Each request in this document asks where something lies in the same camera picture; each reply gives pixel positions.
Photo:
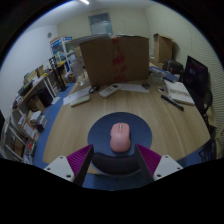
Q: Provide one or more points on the shelf unit with books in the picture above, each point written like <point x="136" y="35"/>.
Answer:
<point x="23" y="126"/>

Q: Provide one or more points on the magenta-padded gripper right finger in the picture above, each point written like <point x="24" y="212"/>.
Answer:
<point x="165" y="166"/>

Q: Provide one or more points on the black marker pen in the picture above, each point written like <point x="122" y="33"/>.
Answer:
<point x="172" y="102"/>

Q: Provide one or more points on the window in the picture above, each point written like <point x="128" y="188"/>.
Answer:
<point x="100" y="24"/>

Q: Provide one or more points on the large brown cardboard box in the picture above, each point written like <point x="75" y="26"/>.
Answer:
<point x="100" y="60"/>

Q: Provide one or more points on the blue book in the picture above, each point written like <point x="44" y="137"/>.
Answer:
<point x="168" y="76"/>

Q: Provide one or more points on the clear plastic container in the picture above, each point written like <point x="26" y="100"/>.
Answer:
<point x="156" y="78"/>

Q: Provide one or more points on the white book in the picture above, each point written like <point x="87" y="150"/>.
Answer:
<point x="180" y="93"/>

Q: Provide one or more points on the small brown cardboard box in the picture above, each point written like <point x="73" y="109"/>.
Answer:
<point x="163" y="48"/>

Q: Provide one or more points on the ceiling light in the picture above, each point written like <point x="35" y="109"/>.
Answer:
<point x="84" y="2"/>

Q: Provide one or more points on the round dark blue mouse pad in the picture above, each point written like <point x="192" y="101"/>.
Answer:
<point x="100" y="133"/>

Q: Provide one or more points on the black monitor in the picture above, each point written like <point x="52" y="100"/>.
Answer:
<point x="196" y="75"/>

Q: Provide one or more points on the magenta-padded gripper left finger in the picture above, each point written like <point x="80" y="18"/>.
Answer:
<point x="61" y="166"/>

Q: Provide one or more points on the small white box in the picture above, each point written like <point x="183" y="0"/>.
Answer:
<point x="80" y="100"/>

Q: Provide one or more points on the pink computer mouse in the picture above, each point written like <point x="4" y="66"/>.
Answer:
<point x="120" y="138"/>

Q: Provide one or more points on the black office chair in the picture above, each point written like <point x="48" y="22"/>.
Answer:
<point x="207" y="106"/>

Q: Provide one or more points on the dark bag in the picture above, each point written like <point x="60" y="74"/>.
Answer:
<point x="173" y="66"/>

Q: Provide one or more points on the white remote control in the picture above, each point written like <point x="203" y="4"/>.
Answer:
<point x="109" y="90"/>

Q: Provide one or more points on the shelf unit with blue boxes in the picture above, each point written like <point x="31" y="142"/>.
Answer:
<point x="61" y="53"/>

